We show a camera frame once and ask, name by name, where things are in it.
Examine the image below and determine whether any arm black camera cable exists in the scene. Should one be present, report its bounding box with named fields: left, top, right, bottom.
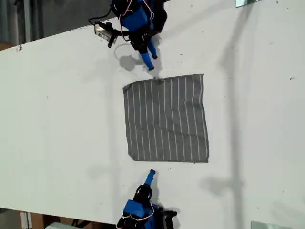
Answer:
left=88, top=4, right=115, bottom=26

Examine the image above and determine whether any arm camera box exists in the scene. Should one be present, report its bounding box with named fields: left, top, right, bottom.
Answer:
left=161, top=207, right=178, bottom=229
left=94, top=21, right=118, bottom=49

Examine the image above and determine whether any white box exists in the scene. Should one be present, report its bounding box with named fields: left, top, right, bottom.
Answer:
left=45, top=221, right=77, bottom=229

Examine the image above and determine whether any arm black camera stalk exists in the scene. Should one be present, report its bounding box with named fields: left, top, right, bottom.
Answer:
left=112, top=28, right=131, bottom=40

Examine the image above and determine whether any grey white-striped square towel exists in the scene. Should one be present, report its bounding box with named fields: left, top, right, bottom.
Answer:
left=122, top=73, right=210, bottom=164

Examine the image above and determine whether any white table leg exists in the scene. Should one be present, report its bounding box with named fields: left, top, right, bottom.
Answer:
left=20, top=211, right=33, bottom=229

